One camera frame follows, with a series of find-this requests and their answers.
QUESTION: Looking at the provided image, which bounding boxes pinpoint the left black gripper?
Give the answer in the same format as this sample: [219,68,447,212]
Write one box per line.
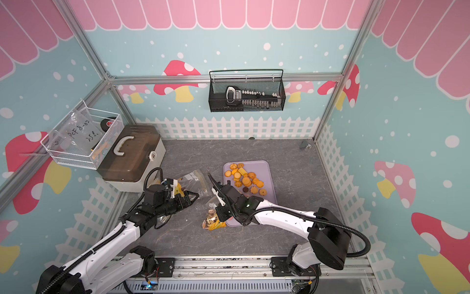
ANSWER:
[156,191,200,218]

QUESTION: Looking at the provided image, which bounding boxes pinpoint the black mesh wall basket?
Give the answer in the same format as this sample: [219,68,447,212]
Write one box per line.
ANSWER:
[208,69,286,112]

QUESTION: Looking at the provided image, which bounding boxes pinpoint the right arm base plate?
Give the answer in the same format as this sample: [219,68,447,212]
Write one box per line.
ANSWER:
[269,257,321,278]

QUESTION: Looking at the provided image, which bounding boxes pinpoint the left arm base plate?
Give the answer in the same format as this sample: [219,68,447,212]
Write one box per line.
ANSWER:
[131,257,176,279]

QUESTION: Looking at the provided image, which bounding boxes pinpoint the large round plain cookie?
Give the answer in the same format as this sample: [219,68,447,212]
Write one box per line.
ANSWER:
[242,176,252,187]

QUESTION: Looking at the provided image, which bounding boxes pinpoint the clear labelled plastic bag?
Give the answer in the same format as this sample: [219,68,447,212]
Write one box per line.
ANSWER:
[59,110,104,156]

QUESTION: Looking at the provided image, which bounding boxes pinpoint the black tape roll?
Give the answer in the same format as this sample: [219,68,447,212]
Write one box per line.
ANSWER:
[100,116,116,132]

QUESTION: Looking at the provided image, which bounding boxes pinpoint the brown lidded storage box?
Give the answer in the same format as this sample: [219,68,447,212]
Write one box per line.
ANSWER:
[97,125,166,193]

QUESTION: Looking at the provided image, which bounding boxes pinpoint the lilac plastic tray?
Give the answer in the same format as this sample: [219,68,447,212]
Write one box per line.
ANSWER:
[223,160,277,227]

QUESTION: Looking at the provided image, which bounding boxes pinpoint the socket wrench set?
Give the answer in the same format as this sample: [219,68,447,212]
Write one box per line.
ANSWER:
[225,86,283,109]

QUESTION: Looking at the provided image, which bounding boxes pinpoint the ziploc bag with cookies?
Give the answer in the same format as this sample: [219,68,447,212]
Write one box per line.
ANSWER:
[202,197,226,231]
[177,169,212,198]

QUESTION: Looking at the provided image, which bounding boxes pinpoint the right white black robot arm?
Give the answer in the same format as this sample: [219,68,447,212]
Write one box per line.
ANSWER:
[208,173,372,270]

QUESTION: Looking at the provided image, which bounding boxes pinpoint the aluminium front rail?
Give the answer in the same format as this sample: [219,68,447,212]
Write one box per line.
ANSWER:
[105,255,380,294]

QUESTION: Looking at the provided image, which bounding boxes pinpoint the white wire wall basket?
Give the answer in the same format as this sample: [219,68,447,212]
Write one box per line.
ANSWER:
[40,100,124,170]

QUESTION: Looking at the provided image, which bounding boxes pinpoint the small clear object in corner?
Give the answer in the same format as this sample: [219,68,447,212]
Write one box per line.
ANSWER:
[299,140,312,150]

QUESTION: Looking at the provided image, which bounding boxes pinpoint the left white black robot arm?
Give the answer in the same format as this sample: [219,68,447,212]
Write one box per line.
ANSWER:
[36,167,199,294]

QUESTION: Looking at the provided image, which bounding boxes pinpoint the rectangular yellow biscuit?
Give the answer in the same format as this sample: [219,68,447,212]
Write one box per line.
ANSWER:
[237,168,248,176]

